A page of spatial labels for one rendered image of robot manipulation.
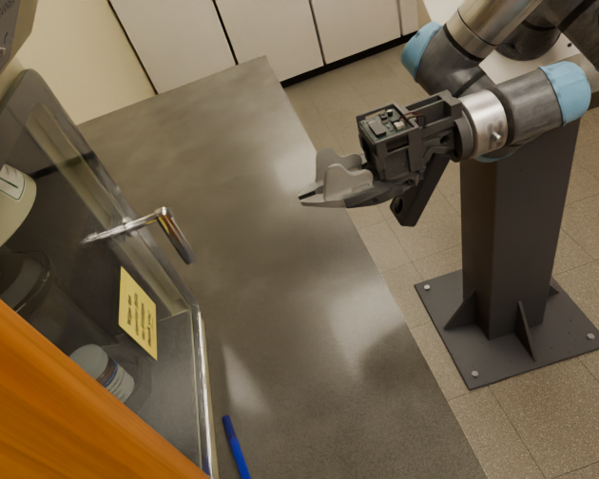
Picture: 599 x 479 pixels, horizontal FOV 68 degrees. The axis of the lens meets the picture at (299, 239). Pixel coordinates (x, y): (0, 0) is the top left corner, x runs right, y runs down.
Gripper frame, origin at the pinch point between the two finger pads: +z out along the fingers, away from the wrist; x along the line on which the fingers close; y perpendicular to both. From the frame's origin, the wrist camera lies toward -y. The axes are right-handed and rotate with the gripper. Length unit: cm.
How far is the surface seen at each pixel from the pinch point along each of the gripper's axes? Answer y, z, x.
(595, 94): -21, -63, -27
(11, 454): 20.6, 16.3, 34.7
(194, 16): -44, 19, -284
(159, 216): 6.3, 17.4, 0.7
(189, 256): -0.9, 17.0, 0.8
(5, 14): 30.8, 16.0, 8.9
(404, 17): -94, -124, -284
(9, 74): 25.1, 22.7, -1.5
